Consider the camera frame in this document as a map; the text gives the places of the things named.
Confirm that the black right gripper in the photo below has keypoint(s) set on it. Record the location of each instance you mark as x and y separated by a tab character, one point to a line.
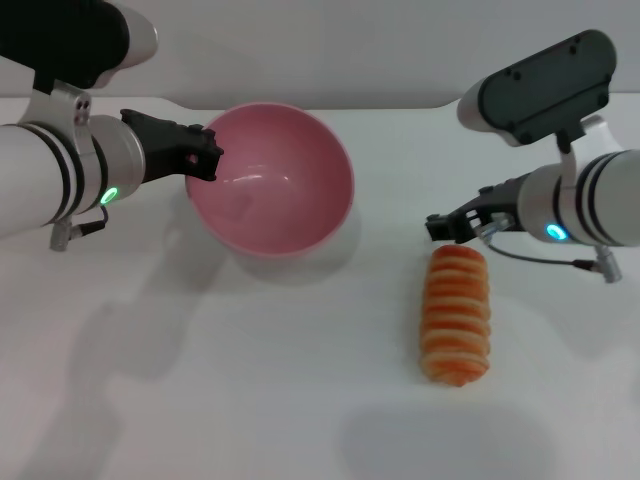
502	197

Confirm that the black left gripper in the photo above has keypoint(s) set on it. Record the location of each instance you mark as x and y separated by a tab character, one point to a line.
162	147

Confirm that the orange ridged bread roll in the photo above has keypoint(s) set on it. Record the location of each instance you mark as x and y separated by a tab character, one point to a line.
455	315

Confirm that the pink plastic bowl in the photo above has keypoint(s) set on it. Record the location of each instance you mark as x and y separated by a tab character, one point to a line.
280	200

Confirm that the right wrist camera housing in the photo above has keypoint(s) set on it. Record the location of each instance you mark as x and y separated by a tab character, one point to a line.
545	85

